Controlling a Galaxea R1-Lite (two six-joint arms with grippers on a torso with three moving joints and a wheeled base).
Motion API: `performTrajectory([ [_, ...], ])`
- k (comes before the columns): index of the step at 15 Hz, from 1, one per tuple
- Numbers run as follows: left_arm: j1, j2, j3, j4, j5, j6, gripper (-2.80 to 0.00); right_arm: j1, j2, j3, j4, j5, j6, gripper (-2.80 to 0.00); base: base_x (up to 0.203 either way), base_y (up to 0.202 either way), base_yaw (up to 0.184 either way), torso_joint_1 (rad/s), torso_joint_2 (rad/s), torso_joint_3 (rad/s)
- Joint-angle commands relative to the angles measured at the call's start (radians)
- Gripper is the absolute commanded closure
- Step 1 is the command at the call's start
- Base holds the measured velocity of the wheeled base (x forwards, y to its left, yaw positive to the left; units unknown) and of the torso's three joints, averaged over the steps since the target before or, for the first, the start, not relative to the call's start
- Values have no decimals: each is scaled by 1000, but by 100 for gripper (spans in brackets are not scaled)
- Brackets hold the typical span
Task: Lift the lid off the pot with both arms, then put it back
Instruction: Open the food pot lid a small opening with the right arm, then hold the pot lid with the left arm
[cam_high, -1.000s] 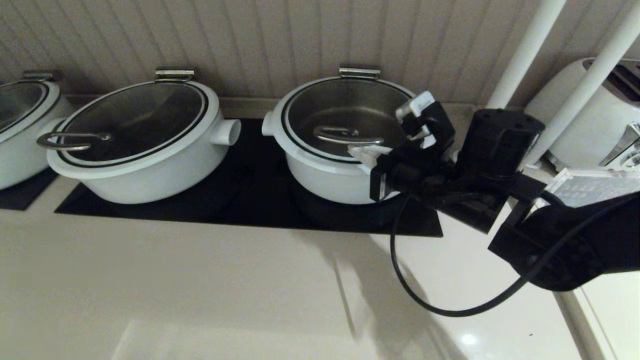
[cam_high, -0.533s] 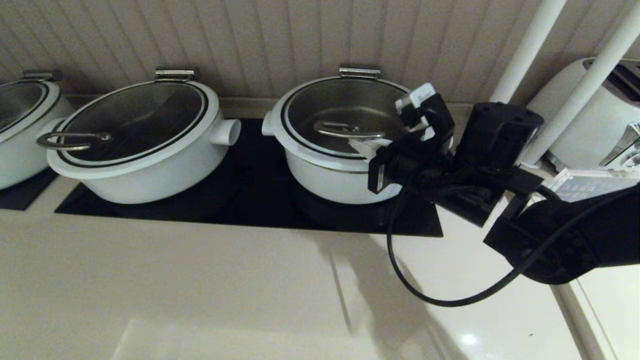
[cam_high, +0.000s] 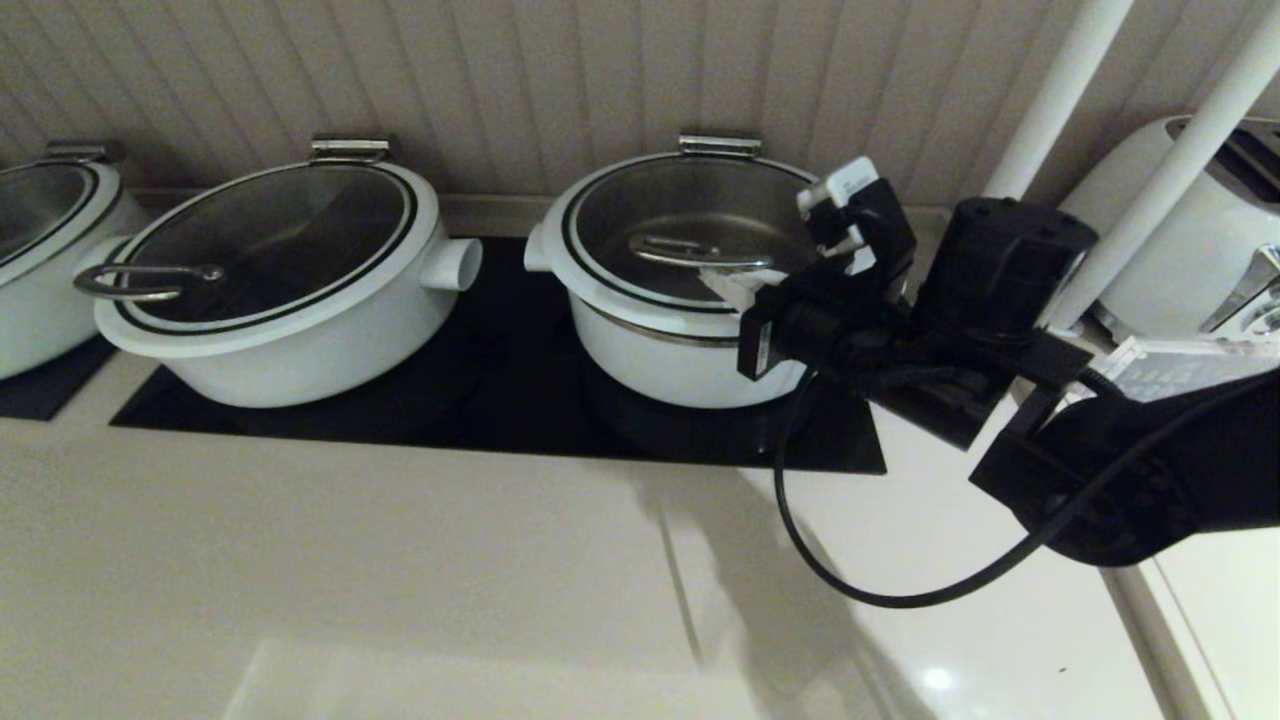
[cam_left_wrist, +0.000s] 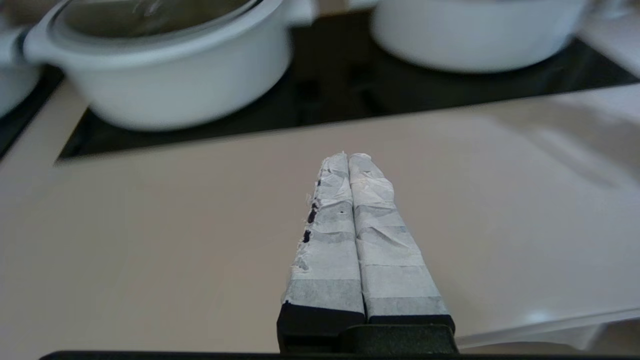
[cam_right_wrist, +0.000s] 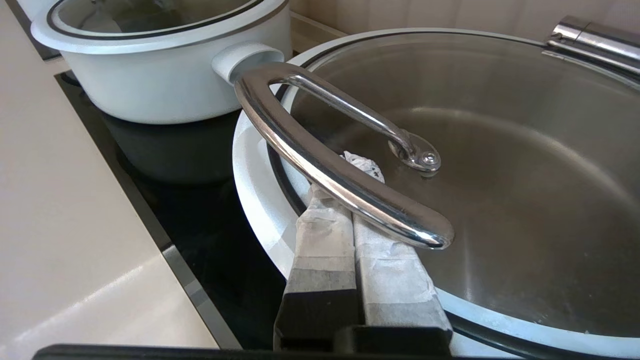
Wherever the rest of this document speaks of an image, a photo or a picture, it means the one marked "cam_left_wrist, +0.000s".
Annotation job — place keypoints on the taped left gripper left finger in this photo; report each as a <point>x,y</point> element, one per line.
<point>325,260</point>

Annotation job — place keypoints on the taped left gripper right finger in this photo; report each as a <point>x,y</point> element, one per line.
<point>390,260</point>

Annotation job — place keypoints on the white round cooking pot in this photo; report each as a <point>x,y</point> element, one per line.
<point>15,90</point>
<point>175,90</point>
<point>475,45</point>

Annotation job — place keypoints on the white pot middle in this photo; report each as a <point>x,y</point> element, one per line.
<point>150,20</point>

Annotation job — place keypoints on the far white lidded pot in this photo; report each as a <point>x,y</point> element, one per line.
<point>10,47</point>

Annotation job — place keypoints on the large black induction cooktop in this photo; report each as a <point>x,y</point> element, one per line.
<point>340,85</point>

